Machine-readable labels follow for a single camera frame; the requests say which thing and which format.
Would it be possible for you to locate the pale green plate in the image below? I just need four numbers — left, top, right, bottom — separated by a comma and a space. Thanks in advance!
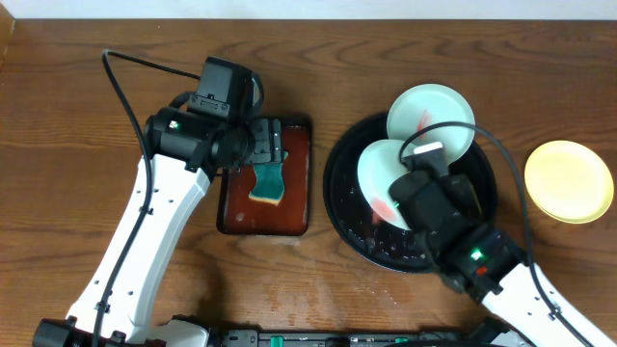
386, 84, 475, 164
357, 139, 409, 230

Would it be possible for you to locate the green yellow sponge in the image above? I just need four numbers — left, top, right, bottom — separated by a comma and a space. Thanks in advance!
249, 163, 285, 205

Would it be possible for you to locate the yellow plate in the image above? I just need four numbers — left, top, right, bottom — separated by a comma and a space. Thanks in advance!
523, 140, 615, 224

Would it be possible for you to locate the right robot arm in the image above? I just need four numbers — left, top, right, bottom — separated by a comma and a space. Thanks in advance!
389, 157, 614, 346

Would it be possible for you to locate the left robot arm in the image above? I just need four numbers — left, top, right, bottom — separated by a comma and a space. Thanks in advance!
33, 57, 283, 346

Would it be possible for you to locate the round black tray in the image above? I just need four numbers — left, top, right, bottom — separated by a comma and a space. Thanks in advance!
323, 113, 497, 274

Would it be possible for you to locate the rectangular black red tray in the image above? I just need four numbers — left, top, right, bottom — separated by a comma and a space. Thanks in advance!
216, 116, 312, 236

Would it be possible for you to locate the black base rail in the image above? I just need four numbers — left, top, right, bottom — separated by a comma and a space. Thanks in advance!
150, 316, 526, 347

